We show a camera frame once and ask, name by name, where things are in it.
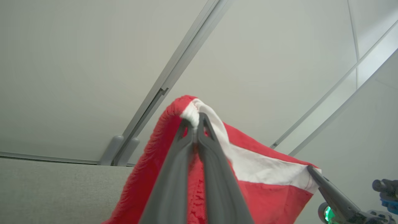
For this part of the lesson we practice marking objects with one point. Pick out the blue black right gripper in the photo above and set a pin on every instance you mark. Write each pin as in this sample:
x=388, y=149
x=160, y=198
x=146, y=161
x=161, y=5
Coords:
x=367, y=217

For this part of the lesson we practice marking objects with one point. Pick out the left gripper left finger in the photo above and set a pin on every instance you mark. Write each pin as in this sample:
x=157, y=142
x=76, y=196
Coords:
x=171, y=193

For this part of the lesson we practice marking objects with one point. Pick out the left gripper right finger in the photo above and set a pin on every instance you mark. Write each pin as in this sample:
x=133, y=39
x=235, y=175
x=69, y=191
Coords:
x=220, y=193

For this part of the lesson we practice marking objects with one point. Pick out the red white basketball shorts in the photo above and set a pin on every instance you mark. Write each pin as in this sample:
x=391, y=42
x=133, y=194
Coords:
x=273, y=202

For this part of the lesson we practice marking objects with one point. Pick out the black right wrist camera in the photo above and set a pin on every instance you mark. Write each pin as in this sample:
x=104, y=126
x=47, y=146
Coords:
x=387, y=186

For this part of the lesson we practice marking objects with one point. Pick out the grey slanted partition frame rail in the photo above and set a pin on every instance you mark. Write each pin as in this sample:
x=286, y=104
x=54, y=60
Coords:
x=335, y=96

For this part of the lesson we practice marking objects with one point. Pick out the grey partition post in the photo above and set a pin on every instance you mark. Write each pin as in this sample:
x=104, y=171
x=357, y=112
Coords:
x=174, y=71

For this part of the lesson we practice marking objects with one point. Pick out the grey partition base rail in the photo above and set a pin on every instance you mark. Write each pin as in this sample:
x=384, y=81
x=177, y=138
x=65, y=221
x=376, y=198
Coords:
x=46, y=157

